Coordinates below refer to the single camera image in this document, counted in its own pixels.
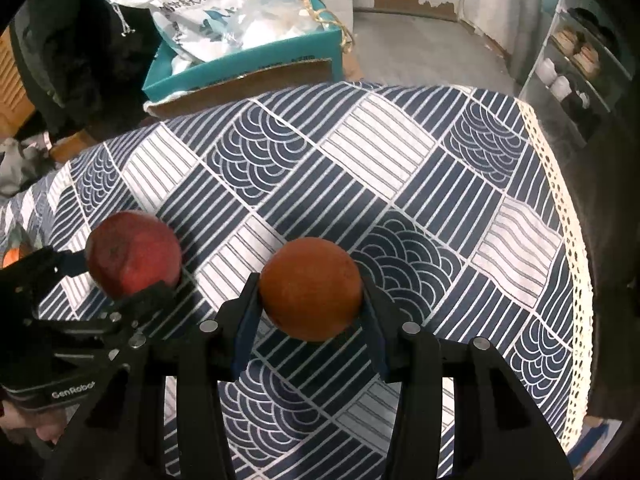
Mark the grey clothing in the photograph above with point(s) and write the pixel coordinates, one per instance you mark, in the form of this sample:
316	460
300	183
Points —
20	170

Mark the wooden louvred wardrobe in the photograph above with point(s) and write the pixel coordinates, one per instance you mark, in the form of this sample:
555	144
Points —
12	90

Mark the blue patterned tablecloth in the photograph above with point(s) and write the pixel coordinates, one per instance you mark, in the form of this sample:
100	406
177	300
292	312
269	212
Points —
350	185

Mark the brown cardboard box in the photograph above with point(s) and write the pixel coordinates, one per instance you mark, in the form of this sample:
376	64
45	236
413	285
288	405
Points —
295	77

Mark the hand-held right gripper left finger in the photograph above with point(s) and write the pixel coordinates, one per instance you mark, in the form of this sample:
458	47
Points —
245	340

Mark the orange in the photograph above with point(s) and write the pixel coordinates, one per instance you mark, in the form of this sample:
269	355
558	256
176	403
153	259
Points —
310	290
10	258

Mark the blue printed box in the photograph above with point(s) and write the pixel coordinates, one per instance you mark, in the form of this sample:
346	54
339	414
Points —
597	437

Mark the person's left hand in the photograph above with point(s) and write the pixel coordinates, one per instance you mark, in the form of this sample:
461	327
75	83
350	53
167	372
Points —
45	425

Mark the clear plastic bag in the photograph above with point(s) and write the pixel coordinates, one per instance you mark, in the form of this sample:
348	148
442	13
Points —
270	20

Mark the white rice bag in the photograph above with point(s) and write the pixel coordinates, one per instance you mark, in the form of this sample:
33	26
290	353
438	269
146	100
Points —
195	15

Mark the beige twine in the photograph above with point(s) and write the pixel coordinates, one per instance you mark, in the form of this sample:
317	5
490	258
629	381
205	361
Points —
340	30

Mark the white shoe rack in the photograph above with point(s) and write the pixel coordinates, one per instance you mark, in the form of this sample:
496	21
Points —
537	50

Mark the teal box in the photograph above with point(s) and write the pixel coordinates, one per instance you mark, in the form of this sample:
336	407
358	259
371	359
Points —
280	52

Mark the black hooded coat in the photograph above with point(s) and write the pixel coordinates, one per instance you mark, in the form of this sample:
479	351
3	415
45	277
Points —
75	60

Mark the grey metal pipe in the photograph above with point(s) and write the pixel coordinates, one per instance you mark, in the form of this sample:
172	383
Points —
527	35

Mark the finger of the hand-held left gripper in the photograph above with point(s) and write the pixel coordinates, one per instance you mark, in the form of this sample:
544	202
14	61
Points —
75	262
145	305

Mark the red apple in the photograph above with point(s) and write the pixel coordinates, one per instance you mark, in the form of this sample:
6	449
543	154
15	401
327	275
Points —
132	255

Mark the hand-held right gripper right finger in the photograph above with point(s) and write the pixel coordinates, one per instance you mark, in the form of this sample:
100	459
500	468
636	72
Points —
377	350

